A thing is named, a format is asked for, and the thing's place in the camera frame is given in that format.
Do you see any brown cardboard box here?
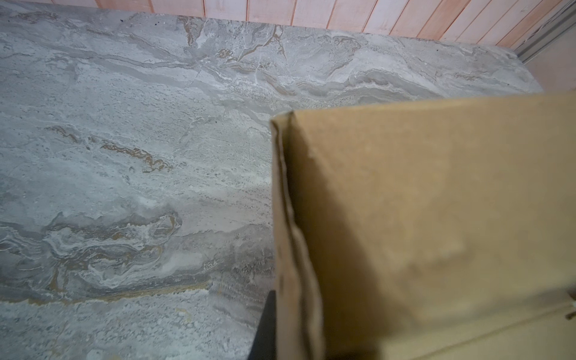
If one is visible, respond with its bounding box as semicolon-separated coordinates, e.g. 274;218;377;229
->
270;91;575;359

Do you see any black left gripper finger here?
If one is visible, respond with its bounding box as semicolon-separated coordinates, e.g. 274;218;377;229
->
247;290;276;360

